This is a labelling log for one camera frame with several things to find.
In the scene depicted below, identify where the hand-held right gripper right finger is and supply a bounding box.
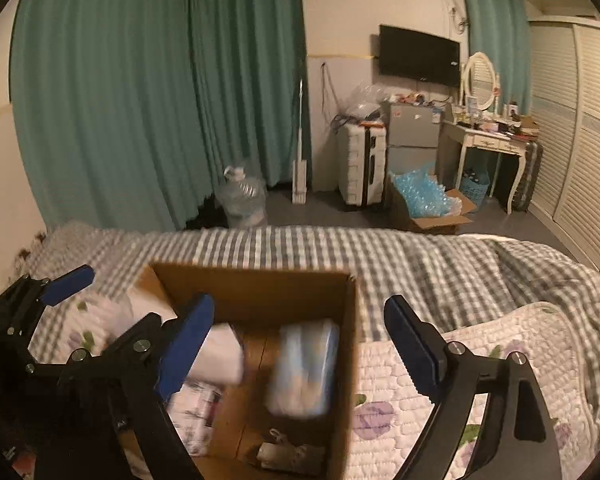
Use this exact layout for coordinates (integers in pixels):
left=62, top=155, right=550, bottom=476
left=384, top=295, right=563, bottom=480

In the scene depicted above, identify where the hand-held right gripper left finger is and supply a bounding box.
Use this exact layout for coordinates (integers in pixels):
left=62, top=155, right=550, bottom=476
left=35, top=294, right=216, bottom=480

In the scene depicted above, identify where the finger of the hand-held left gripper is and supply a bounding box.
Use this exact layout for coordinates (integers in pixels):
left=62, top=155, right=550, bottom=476
left=0, top=265, right=96, bottom=378

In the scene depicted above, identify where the white tissue pack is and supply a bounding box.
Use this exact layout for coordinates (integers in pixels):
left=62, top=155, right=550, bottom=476
left=187, top=322, right=246, bottom=386

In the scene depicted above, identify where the brown cardboard box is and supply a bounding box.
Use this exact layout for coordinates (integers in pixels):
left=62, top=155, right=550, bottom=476
left=117, top=262, right=358, bottom=480

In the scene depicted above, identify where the blue tissue pack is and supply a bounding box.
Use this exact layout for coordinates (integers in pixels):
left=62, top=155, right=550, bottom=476
left=265, top=321, right=341, bottom=417

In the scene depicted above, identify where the floral printed tissue pack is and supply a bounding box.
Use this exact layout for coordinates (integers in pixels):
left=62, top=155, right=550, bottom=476
left=167, top=380, right=221, bottom=456

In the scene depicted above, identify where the grey plaid blanket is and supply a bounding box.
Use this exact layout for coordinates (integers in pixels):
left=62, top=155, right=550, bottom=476
left=30, top=222, right=600, bottom=411

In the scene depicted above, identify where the white floral quilt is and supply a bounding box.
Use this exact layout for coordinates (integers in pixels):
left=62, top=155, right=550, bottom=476
left=25, top=280, right=600, bottom=480

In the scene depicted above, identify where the cardboard box with open flaps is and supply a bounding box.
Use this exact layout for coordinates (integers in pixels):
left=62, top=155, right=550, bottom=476
left=387, top=172, right=476, bottom=235

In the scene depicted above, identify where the small grey cloth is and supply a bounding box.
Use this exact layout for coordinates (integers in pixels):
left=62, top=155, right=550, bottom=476
left=257, top=429, right=326, bottom=466

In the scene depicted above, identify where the pile of blue plastic bottles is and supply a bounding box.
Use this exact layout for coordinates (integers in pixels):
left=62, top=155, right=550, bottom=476
left=390, top=162, right=463, bottom=218

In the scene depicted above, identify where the clear water jug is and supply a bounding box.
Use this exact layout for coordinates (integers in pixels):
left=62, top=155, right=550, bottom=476
left=215, top=162, right=268, bottom=228

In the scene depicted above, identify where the blue plastic basket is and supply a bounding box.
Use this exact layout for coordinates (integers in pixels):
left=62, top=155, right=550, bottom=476
left=460, top=167, right=491, bottom=201

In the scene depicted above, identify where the white ribbed suitcase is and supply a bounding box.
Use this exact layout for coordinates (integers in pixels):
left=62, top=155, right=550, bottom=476
left=337, top=122, right=388, bottom=207

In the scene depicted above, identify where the white flat mop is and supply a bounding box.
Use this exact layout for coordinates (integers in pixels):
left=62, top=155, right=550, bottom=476
left=291, top=79, right=308, bottom=204

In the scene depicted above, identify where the wide green curtain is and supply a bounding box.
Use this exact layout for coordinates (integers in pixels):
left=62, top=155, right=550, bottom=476
left=10, top=0, right=313, bottom=231

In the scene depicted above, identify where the dark patterned suitcase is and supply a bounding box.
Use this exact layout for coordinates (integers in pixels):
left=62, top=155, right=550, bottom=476
left=510, top=140, right=543, bottom=213

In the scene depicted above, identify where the white dressing table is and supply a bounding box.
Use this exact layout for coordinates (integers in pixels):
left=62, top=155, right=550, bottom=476
left=440, top=110, right=528, bottom=213

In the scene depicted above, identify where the grey mini fridge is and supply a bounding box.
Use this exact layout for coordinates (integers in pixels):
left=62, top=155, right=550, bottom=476
left=382, top=101, right=443, bottom=188

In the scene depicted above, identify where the pile of cosmetics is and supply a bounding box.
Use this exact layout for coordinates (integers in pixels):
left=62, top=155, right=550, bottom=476
left=447, top=102, right=538, bottom=138

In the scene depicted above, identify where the clear plastic bag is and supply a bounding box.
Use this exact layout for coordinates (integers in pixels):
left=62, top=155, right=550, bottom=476
left=342, top=82, right=396, bottom=123

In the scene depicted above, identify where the white louvred wardrobe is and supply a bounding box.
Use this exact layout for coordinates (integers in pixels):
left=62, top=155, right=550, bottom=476
left=527, top=15, right=600, bottom=271

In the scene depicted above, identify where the white oval mirror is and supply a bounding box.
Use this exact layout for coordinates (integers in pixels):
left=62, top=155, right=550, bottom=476
left=461, top=51, right=496, bottom=111

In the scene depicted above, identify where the narrow green curtain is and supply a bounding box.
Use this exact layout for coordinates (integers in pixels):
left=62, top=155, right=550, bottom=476
left=457, top=0, right=531, bottom=111

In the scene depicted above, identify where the dark wall cable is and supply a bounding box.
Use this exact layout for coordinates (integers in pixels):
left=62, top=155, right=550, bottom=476
left=320, top=62, right=332, bottom=111

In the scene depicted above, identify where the black wall television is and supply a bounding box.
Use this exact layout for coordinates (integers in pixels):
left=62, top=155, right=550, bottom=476
left=378, top=24, right=462, bottom=88

